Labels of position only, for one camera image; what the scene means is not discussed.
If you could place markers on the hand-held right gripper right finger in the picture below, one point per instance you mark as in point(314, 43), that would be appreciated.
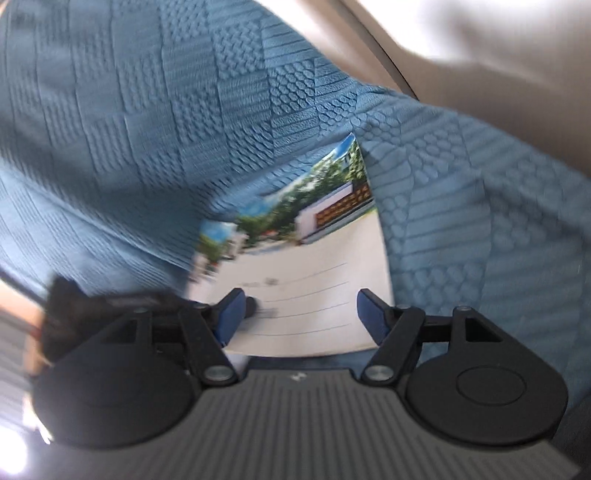
point(373, 318)

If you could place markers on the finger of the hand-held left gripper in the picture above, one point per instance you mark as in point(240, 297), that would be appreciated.
point(147, 301)
point(252, 307)

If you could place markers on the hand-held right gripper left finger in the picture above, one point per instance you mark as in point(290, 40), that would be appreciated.
point(231, 314)

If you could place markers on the white notebook with photo cover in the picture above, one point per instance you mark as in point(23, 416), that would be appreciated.
point(314, 286)
point(214, 249)

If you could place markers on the blue textured blanket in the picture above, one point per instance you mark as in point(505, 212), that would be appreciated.
point(138, 115)

